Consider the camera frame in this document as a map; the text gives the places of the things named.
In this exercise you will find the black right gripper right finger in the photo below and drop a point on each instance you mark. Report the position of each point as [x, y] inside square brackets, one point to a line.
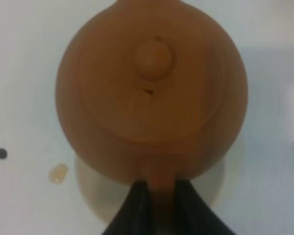
[191, 215]

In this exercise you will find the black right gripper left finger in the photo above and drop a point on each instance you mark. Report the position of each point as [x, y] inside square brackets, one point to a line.
[134, 216]

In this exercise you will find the brown clay teapot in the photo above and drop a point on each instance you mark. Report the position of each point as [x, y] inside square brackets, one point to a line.
[151, 90]

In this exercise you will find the cream round teapot coaster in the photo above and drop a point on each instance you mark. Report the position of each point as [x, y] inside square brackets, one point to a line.
[104, 197]

